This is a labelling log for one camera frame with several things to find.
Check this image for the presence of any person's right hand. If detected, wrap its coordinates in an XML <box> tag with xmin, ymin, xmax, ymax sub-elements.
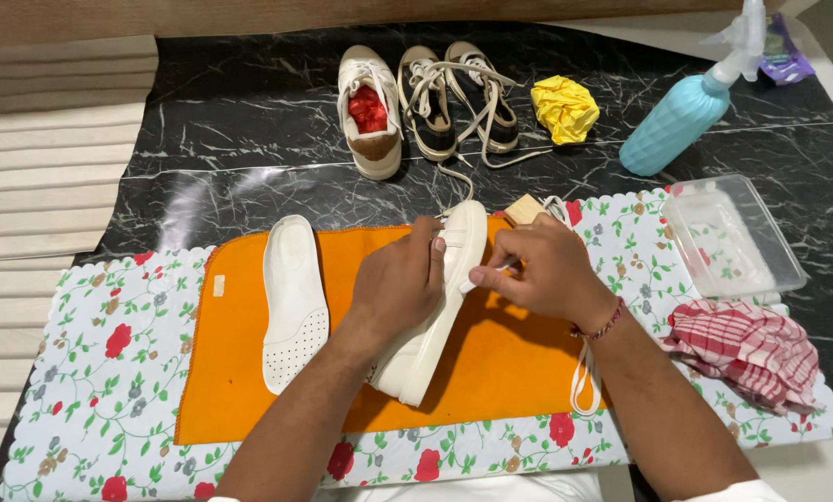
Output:
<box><xmin>468</xmin><ymin>212</ymin><xmax>618</xmax><ymax>336</ymax></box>

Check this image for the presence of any person's left hand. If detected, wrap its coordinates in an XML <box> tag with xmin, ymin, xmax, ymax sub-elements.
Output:
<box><xmin>347</xmin><ymin>215</ymin><xmax>449</xmax><ymax>347</ymax></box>

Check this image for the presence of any plain white sneaker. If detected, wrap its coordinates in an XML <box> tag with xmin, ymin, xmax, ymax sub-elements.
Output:
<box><xmin>367</xmin><ymin>200</ymin><xmax>490</xmax><ymax>408</ymax></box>

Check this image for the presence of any white cotton swab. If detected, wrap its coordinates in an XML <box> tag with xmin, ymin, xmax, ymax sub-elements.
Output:
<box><xmin>458</xmin><ymin>257</ymin><xmax>523</xmax><ymax>294</ymax></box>

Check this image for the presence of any wooden brush block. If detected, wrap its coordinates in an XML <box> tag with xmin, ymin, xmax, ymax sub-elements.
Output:
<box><xmin>503</xmin><ymin>193</ymin><xmax>551</xmax><ymax>228</ymax></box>

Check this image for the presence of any white perforated insole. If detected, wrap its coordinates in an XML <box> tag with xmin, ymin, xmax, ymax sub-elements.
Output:
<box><xmin>262</xmin><ymin>214</ymin><xmax>331</xmax><ymax>397</ymax></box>

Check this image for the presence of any orange cloth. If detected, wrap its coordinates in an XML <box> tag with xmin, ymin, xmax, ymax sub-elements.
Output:
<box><xmin>174</xmin><ymin>215</ymin><xmax>610</xmax><ymax>446</ymax></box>

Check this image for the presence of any white shoelace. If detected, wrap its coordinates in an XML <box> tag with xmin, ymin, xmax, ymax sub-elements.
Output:
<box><xmin>540</xmin><ymin>194</ymin><xmax>604</xmax><ymax>419</ymax></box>

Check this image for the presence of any white sneaker with brown heel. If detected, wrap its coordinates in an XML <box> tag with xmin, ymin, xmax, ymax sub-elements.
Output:
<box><xmin>337</xmin><ymin>45</ymin><xmax>405</xmax><ymax>181</ymax></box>

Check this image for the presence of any black sneaker with cream laces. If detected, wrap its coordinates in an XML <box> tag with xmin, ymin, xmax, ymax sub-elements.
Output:
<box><xmin>443</xmin><ymin>40</ymin><xmax>551</xmax><ymax>170</ymax></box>
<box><xmin>397</xmin><ymin>45</ymin><xmax>476</xmax><ymax>203</ymax></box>

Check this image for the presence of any yellow crumpled paper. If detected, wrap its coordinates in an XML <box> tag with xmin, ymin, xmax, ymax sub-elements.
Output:
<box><xmin>531</xmin><ymin>74</ymin><xmax>601</xmax><ymax>146</ymax></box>

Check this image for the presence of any red crumpled paper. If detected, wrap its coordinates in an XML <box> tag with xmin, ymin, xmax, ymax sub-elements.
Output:
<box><xmin>348</xmin><ymin>84</ymin><xmax>389</xmax><ymax>135</ymax></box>

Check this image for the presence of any clear plastic container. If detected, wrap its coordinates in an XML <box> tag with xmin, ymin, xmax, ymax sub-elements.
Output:
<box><xmin>659</xmin><ymin>173</ymin><xmax>809</xmax><ymax>300</ymax></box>

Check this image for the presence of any light blue spray bottle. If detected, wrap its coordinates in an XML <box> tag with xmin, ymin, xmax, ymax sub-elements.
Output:
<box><xmin>618</xmin><ymin>0</ymin><xmax>767</xmax><ymax>178</ymax></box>

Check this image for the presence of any black marble patterned sheet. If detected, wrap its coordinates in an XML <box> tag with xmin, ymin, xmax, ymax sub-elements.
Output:
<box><xmin>0</xmin><ymin>21</ymin><xmax>833</xmax><ymax>502</ymax></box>

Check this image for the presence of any red checked cloth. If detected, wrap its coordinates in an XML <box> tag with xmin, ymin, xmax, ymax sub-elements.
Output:
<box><xmin>659</xmin><ymin>297</ymin><xmax>826</xmax><ymax>417</ymax></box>

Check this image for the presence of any person's white shirt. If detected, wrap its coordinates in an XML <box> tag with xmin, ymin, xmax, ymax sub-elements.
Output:
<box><xmin>206</xmin><ymin>469</ymin><xmax>788</xmax><ymax>502</ymax></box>

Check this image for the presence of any floral scalloped table mat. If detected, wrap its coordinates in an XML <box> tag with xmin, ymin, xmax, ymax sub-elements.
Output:
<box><xmin>1</xmin><ymin>187</ymin><xmax>833</xmax><ymax>502</ymax></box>

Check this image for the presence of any purple packet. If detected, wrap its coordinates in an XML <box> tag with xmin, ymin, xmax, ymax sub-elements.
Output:
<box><xmin>761</xmin><ymin>12</ymin><xmax>816</xmax><ymax>86</ymax></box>

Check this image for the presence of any red thread bracelet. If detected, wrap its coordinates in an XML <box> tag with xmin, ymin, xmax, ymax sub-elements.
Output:
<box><xmin>570</xmin><ymin>296</ymin><xmax>627</xmax><ymax>343</ymax></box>

